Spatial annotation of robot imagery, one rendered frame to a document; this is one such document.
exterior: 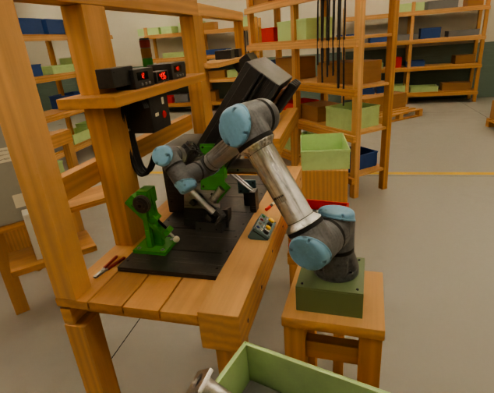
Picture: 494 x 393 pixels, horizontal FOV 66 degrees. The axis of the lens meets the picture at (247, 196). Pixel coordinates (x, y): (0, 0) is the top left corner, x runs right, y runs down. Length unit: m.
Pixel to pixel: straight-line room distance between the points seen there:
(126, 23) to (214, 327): 11.07
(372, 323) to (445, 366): 1.21
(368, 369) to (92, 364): 1.02
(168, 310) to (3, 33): 0.94
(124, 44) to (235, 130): 11.01
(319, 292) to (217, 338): 0.36
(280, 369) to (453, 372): 1.52
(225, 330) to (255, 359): 0.24
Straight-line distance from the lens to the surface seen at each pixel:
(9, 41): 1.32
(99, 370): 1.74
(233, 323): 1.26
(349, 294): 1.26
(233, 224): 1.78
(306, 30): 4.69
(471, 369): 2.50
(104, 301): 1.47
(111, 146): 1.63
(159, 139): 2.15
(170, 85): 1.83
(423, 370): 2.41
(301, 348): 1.38
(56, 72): 7.09
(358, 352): 1.38
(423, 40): 9.98
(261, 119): 1.12
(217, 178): 1.73
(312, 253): 1.10
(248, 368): 1.11
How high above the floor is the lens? 1.69
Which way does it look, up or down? 22 degrees down
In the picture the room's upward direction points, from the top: 5 degrees counter-clockwise
